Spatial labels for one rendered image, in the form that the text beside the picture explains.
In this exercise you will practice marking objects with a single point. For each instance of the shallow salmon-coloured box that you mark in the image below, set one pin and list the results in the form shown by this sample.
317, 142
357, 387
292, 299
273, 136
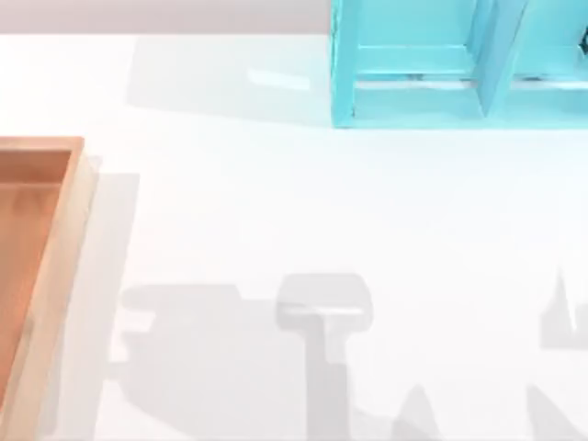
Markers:
27, 239

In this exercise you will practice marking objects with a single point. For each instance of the light blue rack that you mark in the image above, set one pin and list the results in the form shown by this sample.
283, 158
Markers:
413, 59

